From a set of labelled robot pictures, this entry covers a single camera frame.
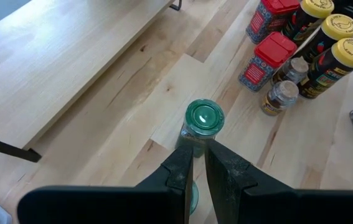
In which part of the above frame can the green lid spice jar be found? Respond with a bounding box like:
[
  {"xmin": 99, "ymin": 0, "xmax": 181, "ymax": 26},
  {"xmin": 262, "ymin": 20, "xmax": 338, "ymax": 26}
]
[
  {"xmin": 174, "ymin": 98, "xmax": 226, "ymax": 159},
  {"xmin": 189, "ymin": 182, "xmax": 200, "ymax": 216}
]

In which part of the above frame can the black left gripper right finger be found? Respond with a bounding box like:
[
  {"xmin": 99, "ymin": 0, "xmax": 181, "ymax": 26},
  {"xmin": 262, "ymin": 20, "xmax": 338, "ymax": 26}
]
[{"xmin": 204, "ymin": 138, "xmax": 353, "ymax": 224}]

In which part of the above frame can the red lid patterned spice tin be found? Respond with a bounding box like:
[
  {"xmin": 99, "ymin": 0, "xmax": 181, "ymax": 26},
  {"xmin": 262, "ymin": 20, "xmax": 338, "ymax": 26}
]
[
  {"xmin": 237, "ymin": 31, "xmax": 298, "ymax": 93},
  {"xmin": 245, "ymin": 0, "xmax": 301, "ymax": 44}
]

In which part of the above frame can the small cork top glass jar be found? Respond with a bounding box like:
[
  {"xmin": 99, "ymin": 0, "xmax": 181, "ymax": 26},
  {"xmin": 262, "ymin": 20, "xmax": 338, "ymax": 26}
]
[
  {"xmin": 271, "ymin": 56, "xmax": 309, "ymax": 86},
  {"xmin": 260, "ymin": 80, "xmax": 299, "ymax": 117}
]

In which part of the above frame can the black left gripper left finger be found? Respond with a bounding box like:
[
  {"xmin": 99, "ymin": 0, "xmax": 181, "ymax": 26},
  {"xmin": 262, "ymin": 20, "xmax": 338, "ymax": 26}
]
[{"xmin": 16, "ymin": 144, "xmax": 195, "ymax": 224}]

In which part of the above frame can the wooden shelf black metal frame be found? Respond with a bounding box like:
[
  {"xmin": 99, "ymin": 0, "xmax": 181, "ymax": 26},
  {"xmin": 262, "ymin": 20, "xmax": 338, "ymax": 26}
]
[{"xmin": 0, "ymin": 0, "xmax": 183, "ymax": 163}]

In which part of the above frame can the yellow lid seasoning jar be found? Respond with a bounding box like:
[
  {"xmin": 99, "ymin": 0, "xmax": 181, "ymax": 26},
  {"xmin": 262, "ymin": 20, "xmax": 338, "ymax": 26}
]
[
  {"xmin": 293, "ymin": 14, "xmax": 353, "ymax": 65},
  {"xmin": 297, "ymin": 37, "xmax": 353, "ymax": 100},
  {"xmin": 281, "ymin": 0, "xmax": 335, "ymax": 47}
]

